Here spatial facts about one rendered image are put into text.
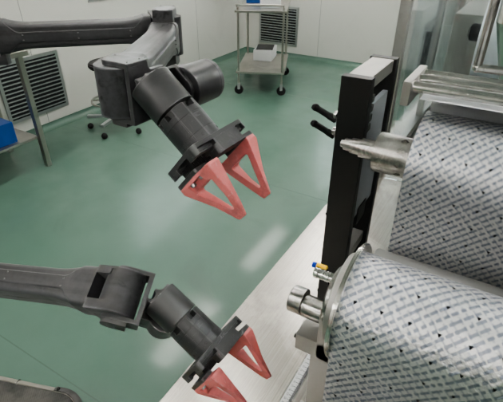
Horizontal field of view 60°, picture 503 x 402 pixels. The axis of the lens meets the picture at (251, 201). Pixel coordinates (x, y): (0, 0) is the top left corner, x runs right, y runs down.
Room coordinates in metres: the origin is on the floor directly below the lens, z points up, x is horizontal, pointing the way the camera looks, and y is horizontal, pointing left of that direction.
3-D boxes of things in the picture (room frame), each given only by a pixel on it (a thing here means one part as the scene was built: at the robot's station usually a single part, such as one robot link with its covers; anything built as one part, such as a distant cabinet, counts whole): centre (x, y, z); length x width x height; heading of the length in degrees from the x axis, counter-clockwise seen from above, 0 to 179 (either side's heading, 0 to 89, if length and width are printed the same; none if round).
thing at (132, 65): (0.59, 0.12, 1.45); 0.12 x 0.12 x 0.09; 59
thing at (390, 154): (0.62, -0.23, 1.33); 0.06 x 0.06 x 0.06; 59
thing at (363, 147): (0.65, -0.17, 1.33); 0.06 x 0.03 x 0.03; 59
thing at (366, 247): (0.39, -0.12, 1.25); 0.15 x 0.01 x 0.15; 149
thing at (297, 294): (0.46, -0.07, 1.18); 0.04 x 0.02 x 0.04; 149
